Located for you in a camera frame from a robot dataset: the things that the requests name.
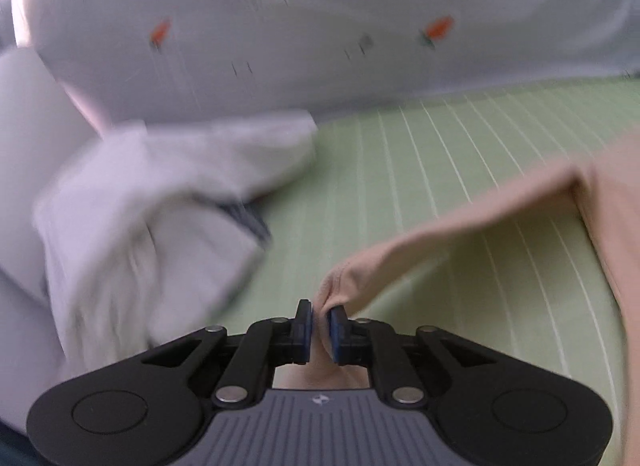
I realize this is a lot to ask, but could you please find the beige long-sleeve shirt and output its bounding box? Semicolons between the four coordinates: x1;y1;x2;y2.
271;124;640;466

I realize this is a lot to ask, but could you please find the plaid checkered garment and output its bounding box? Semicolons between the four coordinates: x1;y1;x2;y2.
217;201;271;247

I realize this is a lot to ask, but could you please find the white crumpled garment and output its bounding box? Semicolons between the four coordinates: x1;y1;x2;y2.
32;110;317;374

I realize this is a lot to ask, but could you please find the green grid mat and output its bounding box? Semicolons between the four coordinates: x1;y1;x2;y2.
209;76;640;466

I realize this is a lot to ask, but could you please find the teal curtain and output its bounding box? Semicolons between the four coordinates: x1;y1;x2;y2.
0;423;39;466

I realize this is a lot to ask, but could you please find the grey carrot-print backdrop cloth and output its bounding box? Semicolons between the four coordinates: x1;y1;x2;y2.
10;0;639;122

